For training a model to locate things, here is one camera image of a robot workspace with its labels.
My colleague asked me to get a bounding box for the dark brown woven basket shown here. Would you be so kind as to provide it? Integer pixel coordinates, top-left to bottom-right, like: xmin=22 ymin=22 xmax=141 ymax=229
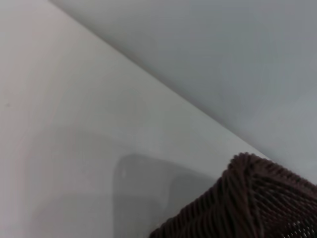
xmin=150 ymin=151 xmax=317 ymax=238

